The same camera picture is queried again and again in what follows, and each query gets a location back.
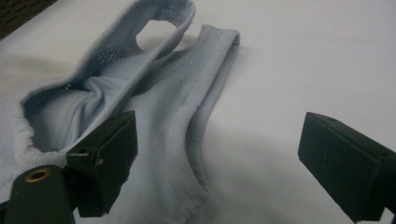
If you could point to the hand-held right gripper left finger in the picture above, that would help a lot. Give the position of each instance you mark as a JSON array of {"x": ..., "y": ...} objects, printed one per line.
[{"x": 106, "y": 165}]

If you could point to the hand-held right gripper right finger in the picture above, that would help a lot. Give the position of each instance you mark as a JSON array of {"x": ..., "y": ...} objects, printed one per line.
[{"x": 348, "y": 168}]

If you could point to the light blue tank top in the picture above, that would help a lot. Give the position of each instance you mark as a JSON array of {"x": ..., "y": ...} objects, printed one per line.
[{"x": 174, "y": 109}]

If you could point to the brown woven basket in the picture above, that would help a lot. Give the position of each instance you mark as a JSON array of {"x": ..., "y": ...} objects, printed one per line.
[{"x": 15, "y": 12}]

